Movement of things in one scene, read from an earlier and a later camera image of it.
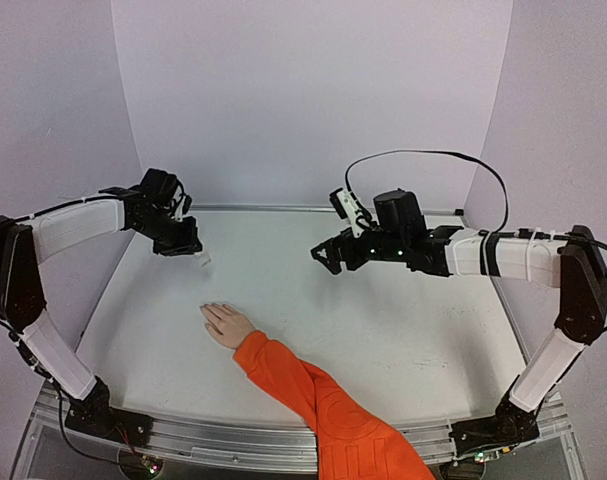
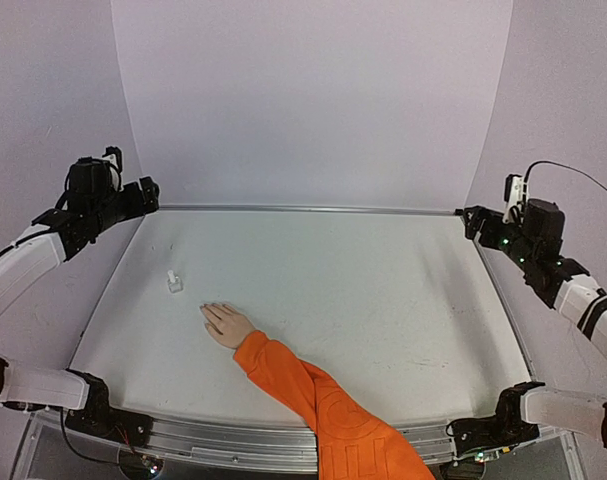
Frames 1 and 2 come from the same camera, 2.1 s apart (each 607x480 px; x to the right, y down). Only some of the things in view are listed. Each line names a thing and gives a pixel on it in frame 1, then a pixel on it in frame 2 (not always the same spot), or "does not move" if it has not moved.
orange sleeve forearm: [350, 444] does not move
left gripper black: [188, 246] to [139, 207]
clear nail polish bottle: [204, 258] to [175, 284]
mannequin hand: [225, 324] does not move
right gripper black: [347, 250] to [474, 222]
